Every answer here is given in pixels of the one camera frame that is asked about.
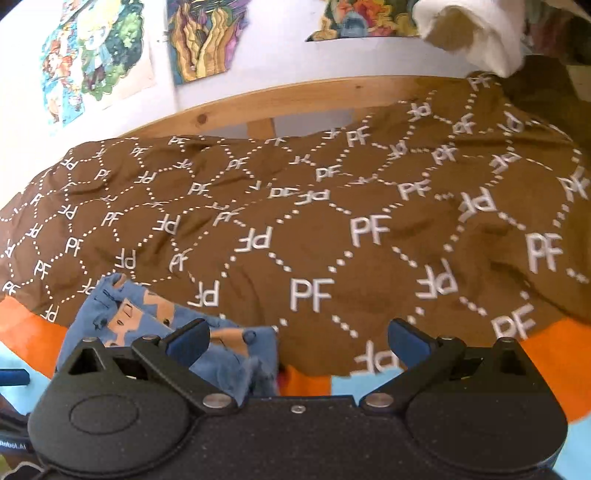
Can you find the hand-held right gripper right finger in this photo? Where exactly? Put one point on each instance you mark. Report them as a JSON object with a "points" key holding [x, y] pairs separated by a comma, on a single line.
{"points": [[408, 342]]}

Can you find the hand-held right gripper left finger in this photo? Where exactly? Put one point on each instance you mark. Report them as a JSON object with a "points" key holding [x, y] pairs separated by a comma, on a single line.
{"points": [[190, 340]]}

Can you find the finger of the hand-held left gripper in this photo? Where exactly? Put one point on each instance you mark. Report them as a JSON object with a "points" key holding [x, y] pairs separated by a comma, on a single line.
{"points": [[14, 377]]}

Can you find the blue pants with peach print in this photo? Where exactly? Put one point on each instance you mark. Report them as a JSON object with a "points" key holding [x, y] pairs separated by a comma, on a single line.
{"points": [[138, 318]]}

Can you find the orange and light blue bedsheet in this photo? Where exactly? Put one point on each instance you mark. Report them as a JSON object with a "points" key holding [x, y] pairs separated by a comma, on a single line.
{"points": [[27, 327]]}

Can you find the brown patterned blanket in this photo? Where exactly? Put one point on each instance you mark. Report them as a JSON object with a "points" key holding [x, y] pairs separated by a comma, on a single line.
{"points": [[323, 230]]}

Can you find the white cloth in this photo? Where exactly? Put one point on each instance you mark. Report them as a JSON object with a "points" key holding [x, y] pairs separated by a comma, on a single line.
{"points": [[480, 32]]}

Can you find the wooden bed frame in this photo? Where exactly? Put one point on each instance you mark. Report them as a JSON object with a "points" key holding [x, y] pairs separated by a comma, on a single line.
{"points": [[300, 104]]}

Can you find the colourful cartoon wall poster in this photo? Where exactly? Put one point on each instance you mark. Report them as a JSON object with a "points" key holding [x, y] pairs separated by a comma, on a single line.
{"points": [[360, 21], [203, 41], [97, 60]]}

